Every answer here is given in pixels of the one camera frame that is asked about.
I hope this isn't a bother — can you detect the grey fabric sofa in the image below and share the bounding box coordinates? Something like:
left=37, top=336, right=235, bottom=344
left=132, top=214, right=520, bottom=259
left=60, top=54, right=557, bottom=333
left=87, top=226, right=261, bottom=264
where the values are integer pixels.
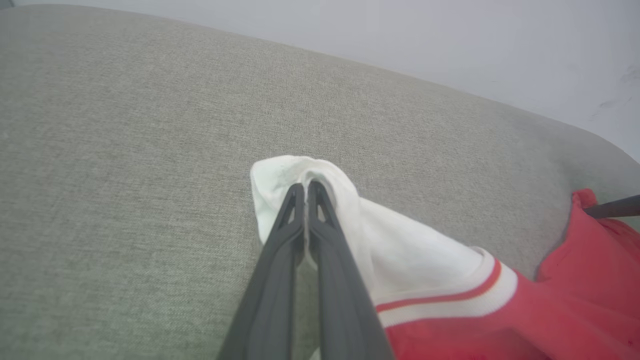
left=0, top=4, right=640, bottom=360

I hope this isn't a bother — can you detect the red Bulls 23 jersey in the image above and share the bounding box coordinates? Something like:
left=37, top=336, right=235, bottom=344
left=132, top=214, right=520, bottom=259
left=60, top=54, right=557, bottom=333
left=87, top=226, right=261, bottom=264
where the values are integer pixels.
left=249, top=154, right=640, bottom=360

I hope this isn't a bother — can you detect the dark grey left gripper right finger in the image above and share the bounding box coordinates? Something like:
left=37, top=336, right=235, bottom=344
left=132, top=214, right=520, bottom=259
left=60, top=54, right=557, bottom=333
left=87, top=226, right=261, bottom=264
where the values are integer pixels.
left=305, top=179, right=396, bottom=360

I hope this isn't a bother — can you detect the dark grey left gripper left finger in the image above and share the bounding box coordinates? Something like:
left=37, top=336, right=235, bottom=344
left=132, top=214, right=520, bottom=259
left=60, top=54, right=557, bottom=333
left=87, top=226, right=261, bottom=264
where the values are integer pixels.
left=216, top=182, right=306, bottom=360

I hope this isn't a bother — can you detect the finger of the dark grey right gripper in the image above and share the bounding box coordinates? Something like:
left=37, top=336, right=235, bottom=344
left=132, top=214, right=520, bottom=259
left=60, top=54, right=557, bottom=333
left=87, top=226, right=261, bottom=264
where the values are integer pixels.
left=582, top=194, right=640, bottom=220

